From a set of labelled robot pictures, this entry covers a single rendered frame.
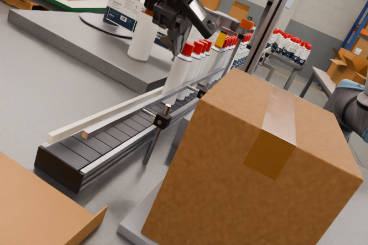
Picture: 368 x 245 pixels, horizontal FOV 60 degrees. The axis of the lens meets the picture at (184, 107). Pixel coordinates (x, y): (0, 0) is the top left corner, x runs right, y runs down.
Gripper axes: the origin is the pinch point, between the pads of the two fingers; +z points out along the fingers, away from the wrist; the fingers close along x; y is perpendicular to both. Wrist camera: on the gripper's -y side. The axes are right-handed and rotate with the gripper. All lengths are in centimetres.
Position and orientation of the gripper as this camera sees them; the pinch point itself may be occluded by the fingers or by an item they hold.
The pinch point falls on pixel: (178, 53)
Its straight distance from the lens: 88.7
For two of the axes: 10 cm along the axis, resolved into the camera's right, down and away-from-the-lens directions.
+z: -1.4, 6.2, 7.7
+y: -8.5, -4.7, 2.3
